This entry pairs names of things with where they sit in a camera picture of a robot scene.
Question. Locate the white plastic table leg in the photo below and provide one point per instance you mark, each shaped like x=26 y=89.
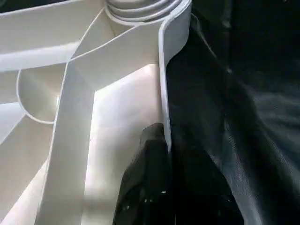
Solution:
x=140 y=7

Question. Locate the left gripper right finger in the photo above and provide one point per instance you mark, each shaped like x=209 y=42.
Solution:
x=201 y=192

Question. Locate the white plastic table top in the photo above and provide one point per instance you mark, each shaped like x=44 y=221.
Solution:
x=93 y=108

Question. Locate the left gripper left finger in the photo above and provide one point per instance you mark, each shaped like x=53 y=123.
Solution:
x=145 y=187

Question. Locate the black work mat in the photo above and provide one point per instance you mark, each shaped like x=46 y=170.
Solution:
x=243 y=103

